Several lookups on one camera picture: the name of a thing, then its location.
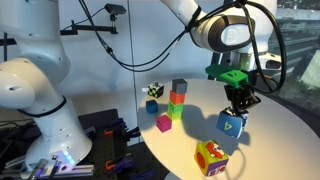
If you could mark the small pink cube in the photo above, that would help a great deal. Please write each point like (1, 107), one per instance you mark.
(164, 123)

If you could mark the small grey cube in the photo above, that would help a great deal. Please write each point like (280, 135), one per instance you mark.
(180, 86)

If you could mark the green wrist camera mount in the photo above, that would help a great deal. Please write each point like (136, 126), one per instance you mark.
(230, 76)

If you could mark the orange purple clamp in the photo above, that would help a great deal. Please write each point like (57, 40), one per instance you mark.
(115, 125)
(121, 164)

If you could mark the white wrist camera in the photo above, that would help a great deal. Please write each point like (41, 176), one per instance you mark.
(270, 62)

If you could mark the light blue plush cube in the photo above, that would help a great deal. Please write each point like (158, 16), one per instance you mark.
(228, 126)

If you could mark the black camera bracket arm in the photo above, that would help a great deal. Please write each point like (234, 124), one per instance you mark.
(90, 28)

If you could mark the small blue cube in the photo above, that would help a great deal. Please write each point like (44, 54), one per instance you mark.
(152, 106)

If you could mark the black perforated breadboard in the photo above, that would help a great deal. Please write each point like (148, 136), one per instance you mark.
(96, 140)

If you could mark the black stand bracket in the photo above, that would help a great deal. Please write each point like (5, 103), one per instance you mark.
(5, 46)

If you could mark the black white patterned plush cube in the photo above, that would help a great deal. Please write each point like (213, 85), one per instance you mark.
(155, 90)

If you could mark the aluminium rail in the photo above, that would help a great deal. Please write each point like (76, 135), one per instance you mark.
(80, 170)

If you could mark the small lime cube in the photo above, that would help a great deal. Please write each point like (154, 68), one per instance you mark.
(174, 116)

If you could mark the small orange cube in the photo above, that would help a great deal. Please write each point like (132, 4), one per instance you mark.
(176, 97)

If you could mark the small green cube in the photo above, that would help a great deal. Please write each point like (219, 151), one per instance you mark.
(175, 107)

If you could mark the black camera on bracket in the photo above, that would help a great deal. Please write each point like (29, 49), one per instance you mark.
(115, 9)

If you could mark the orange plush cube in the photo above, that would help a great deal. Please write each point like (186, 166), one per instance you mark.
(210, 160)

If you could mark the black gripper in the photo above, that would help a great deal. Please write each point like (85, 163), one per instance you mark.
(240, 98)

